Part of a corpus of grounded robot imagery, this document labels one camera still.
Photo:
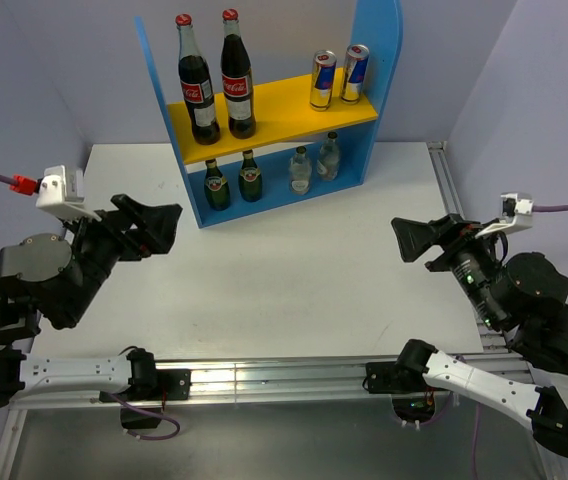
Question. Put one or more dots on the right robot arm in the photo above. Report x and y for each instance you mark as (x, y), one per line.
(523, 295)

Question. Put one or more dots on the left green glass bottle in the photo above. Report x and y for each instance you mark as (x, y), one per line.
(216, 187)

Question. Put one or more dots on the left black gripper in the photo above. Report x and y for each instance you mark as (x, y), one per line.
(157, 226)

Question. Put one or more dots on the green glass bottle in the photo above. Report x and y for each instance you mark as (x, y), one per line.
(250, 180)
(216, 187)

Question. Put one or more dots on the aluminium right side rail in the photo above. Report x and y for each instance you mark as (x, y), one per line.
(493, 342)

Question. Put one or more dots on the clear water bottle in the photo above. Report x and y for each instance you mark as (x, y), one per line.
(329, 158)
(300, 171)

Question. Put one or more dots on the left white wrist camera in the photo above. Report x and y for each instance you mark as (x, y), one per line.
(60, 193)

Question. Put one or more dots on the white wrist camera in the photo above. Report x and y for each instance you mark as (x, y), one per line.
(60, 193)
(516, 215)

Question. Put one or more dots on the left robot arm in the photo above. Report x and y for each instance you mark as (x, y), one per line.
(46, 276)

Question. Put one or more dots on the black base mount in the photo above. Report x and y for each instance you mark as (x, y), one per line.
(144, 415)
(412, 399)

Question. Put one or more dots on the tall cola bottle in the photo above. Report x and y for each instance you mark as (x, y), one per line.
(237, 79)

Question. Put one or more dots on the aluminium front rail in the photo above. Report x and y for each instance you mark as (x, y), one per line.
(215, 382)

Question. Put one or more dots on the aluminium rail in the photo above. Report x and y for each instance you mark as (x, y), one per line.
(215, 382)
(493, 342)

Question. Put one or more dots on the silver energy can front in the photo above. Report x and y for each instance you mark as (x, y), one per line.
(322, 78)

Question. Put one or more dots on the right green glass bottle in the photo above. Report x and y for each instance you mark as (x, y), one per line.
(250, 180)

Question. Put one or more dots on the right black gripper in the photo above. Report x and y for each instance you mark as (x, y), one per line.
(450, 232)

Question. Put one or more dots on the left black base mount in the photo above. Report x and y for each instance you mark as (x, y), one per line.
(144, 415)

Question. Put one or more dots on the blue and yellow wooden shelf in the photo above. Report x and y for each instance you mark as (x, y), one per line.
(285, 115)

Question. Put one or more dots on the silver energy can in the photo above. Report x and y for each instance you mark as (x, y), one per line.
(322, 78)
(354, 72)

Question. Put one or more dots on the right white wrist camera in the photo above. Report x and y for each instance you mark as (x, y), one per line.
(516, 215)

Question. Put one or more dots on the clear water bottle front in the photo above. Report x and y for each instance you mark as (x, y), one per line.
(300, 171)

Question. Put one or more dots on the cola bottle front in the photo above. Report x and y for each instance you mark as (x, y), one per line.
(196, 85)

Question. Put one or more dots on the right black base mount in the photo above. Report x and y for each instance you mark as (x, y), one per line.
(412, 399)

